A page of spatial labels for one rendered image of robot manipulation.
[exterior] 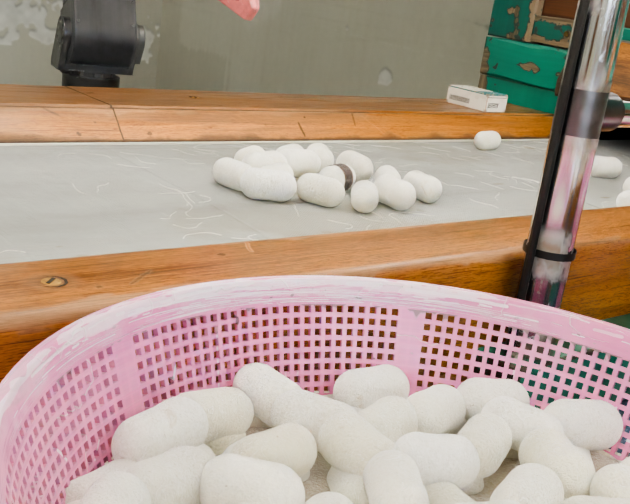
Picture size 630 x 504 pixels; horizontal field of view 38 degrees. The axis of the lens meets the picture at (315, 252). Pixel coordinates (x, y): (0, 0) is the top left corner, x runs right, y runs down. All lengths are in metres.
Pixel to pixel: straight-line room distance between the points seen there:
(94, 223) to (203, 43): 2.38
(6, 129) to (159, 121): 0.13
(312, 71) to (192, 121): 1.75
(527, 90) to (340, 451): 0.91
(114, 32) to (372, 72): 1.41
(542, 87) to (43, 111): 0.65
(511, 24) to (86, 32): 0.52
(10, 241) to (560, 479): 0.29
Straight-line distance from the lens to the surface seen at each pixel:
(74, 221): 0.52
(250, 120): 0.81
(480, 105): 1.05
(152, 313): 0.33
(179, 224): 0.53
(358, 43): 2.40
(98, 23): 1.02
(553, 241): 0.46
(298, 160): 0.67
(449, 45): 2.22
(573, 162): 0.46
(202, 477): 0.28
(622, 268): 0.57
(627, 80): 1.04
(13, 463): 0.25
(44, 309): 0.33
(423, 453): 0.31
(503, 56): 1.20
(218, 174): 0.62
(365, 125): 0.89
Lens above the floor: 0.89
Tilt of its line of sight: 17 degrees down
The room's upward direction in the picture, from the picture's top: 8 degrees clockwise
